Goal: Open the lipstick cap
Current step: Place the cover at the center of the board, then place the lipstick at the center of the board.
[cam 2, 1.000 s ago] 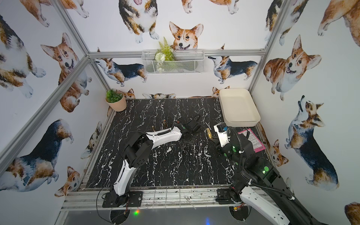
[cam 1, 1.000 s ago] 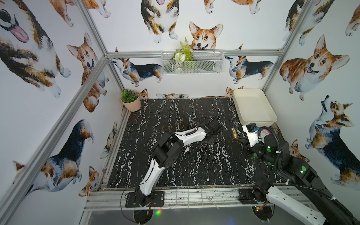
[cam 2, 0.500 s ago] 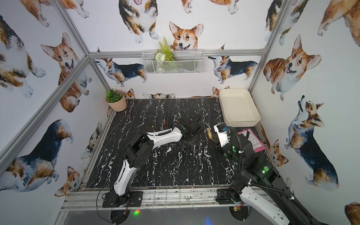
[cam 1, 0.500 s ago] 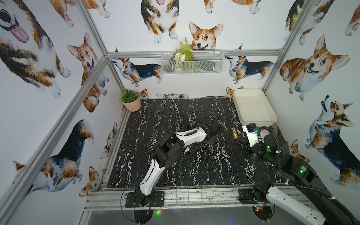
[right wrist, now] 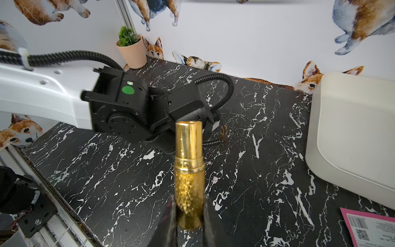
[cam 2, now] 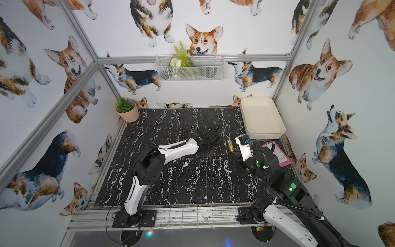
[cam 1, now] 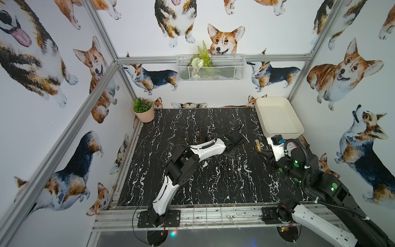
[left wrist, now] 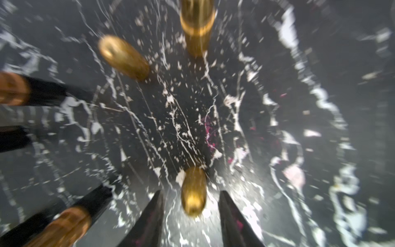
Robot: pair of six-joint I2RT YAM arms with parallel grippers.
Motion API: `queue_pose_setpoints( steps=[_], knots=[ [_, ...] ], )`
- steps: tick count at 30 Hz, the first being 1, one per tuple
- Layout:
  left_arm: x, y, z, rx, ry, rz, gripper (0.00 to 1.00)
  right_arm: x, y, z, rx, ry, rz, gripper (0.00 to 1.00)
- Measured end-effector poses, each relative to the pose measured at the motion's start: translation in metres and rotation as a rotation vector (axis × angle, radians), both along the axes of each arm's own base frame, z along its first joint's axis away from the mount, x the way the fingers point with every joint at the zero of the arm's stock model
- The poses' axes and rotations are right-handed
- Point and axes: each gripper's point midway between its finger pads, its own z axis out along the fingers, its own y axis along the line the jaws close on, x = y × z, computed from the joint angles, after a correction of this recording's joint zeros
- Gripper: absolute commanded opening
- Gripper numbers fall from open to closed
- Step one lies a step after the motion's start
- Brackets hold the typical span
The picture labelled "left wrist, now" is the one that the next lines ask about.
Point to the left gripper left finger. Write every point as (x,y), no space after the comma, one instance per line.
(147,230)

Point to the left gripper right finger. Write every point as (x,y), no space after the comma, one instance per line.
(236,231)

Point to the rose gold lipstick tube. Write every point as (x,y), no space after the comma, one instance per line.
(58,227)

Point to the gold lipstick lower right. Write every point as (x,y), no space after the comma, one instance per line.
(194,191)

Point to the open copper lipstick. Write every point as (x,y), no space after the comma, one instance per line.
(21,90)

